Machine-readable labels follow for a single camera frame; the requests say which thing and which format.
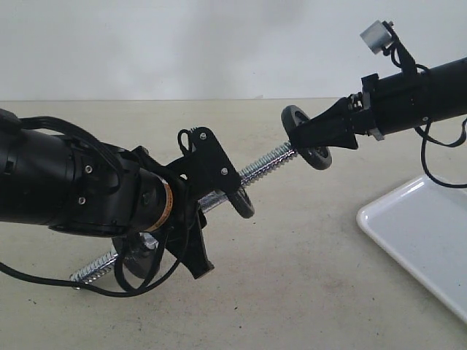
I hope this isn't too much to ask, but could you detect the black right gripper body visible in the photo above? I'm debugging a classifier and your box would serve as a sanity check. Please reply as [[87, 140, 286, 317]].
[[347, 74, 385, 141]]

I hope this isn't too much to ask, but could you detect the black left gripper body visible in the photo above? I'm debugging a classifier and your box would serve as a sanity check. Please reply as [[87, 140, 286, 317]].
[[136, 147, 214, 279]]

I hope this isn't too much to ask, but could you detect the black weight plate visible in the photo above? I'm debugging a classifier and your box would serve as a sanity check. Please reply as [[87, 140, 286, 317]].
[[281, 105, 332, 171], [123, 234, 161, 279]]

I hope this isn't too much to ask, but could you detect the chrome threaded dumbbell bar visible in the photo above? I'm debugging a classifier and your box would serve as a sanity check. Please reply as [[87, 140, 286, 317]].
[[69, 141, 298, 284]]

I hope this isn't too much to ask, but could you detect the black weight plate end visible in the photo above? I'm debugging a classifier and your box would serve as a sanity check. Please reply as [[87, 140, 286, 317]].
[[227, 187, 255, 219]]

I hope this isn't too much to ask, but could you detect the white rectangular tray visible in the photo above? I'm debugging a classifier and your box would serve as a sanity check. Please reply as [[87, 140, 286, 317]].
[[356, 176, 466, 321]]

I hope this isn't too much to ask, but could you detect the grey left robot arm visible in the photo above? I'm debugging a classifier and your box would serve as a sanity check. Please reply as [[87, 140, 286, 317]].
[[1, 110, 214, 279]]

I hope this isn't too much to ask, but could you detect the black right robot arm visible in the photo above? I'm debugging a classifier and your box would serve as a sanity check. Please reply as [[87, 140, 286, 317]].
[[281, 59, 466, 149]]

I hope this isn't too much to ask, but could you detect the chrome spin-lock collar nut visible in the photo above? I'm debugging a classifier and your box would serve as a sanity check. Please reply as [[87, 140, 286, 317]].
[[140, 233, 159, 250]]

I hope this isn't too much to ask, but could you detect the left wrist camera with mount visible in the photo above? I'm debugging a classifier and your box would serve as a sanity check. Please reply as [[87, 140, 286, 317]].
[[172, 127, 241, 197]]

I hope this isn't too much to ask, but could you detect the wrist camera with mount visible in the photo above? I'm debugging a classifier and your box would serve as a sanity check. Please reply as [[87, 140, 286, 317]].
[[172, 127, 241, 197], [360, 20, 417, 75]]

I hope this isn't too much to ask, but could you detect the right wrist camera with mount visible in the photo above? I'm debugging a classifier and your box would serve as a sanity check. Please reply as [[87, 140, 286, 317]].
[[360, 20, 417, 75]]

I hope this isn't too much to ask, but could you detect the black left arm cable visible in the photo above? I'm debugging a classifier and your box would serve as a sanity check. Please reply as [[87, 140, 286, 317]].
[[0, 116, 194, 297]]

